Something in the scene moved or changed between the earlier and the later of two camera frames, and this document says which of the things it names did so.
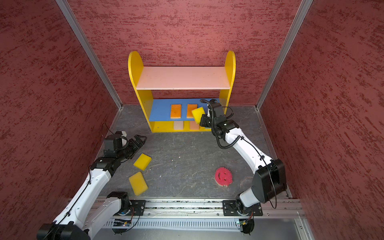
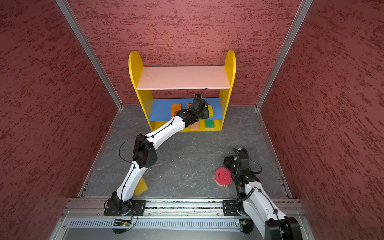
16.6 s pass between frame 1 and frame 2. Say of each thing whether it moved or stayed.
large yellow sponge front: stayed
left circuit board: stayed
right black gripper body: moved
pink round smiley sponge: stayed
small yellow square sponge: moved
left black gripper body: moved
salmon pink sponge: stayed
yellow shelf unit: stayed
